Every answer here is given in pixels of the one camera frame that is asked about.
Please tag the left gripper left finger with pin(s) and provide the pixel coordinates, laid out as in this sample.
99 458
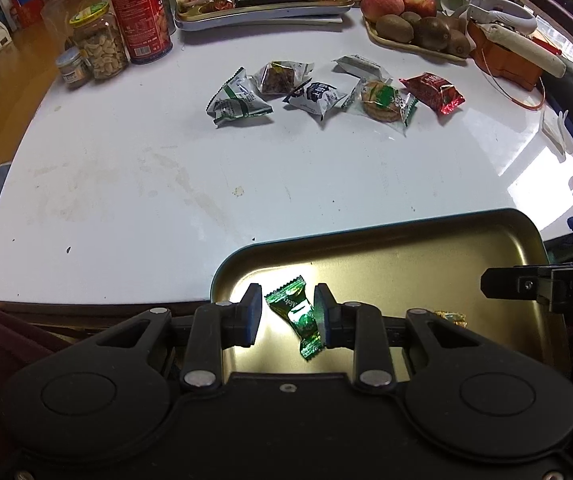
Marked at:
214 328

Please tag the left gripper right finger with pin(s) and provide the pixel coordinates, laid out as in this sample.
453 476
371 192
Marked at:
360 328

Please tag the dark green candy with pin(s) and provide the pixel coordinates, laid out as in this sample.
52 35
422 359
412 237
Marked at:
290 302

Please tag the gold candy wrapper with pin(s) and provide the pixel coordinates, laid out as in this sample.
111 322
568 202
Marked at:
455 318

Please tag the red bayberry snack packet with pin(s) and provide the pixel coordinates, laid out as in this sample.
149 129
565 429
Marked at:
434 91

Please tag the empty gold tray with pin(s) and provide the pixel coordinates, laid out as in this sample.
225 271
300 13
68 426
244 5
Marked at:
434 264

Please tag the white paper piece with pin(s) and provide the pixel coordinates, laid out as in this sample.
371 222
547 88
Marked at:
553 126

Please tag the green biscuit packet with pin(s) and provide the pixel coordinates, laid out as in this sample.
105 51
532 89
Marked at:
382 102

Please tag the green white snack packet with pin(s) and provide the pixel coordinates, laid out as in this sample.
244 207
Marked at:
235 100

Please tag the blue white milk candy packet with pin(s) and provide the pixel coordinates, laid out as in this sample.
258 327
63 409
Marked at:
316 98

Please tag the orange leather bag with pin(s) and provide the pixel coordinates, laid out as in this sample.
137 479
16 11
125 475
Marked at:
498 63

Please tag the brown dried fruit packet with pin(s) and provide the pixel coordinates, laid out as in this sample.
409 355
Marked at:
278 78

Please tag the white grey snack packet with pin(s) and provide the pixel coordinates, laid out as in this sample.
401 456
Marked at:
362 68

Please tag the right kiwi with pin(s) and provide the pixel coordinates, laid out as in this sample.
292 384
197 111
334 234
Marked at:
458 44

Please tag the kiwi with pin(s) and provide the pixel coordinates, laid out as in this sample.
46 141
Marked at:
458 44
431 33
393 27

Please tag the front centre kiwi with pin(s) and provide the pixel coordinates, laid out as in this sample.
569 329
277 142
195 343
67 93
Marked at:
431 33

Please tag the small silver lid jar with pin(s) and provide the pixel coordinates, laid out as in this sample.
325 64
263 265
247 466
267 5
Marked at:
73 68

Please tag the left kiwi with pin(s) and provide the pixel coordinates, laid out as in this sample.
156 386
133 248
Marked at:
393 27

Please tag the right red apple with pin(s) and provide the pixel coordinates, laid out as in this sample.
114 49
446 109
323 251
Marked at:
424 8

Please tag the red apple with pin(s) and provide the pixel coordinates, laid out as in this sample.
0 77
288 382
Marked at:
372 10
424 8

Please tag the glass peanut jar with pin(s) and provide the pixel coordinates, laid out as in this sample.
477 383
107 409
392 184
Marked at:
97 36

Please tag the left red apple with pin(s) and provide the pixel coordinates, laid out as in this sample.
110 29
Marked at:
372 10

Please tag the red biscuit can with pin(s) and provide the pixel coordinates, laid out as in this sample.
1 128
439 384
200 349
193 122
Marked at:
144 27

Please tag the white padded handle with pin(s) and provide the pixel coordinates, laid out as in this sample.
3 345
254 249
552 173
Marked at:
541 54

